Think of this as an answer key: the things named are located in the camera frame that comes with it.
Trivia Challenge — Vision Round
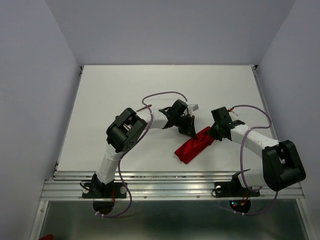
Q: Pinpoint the aluminium left side rail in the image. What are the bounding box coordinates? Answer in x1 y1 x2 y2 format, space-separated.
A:
47 65 84 179

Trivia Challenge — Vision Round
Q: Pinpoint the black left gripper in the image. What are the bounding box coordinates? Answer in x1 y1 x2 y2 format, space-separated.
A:
174 114 196 139

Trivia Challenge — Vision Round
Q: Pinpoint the aluminium right side rail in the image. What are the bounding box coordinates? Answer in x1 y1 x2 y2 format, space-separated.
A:
251 64 290 176

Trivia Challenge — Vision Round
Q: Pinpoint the red cloth napkin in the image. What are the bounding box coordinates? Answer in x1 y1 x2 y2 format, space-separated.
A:
174 126 215 165

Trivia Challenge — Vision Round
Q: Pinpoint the dark wooden fork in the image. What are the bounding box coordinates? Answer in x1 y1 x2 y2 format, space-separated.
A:
136 104 152 112

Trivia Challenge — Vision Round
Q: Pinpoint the red object bottom left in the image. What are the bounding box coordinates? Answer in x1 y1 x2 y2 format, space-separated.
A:
38 234 55 240

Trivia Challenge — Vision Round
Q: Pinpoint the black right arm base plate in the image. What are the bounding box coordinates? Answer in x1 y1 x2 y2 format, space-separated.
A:
211 181 260 198

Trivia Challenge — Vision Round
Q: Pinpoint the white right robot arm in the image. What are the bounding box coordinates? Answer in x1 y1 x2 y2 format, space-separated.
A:
208 107 307 195

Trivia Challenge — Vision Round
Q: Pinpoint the aluminium rail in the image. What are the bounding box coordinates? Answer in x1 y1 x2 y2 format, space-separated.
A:
251 64 290 176
47 65 84 179

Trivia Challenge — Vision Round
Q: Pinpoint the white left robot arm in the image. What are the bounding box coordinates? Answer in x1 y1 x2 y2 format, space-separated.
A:
91 99 199 197

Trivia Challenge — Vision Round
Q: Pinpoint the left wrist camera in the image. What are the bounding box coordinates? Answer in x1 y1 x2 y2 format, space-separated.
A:
187 104 199 112

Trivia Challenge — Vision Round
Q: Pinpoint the aluminium front rail frame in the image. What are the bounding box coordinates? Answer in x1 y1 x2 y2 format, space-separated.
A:
41 170 306 201

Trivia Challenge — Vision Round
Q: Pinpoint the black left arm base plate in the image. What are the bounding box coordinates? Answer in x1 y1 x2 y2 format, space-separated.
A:
79 181 127 199

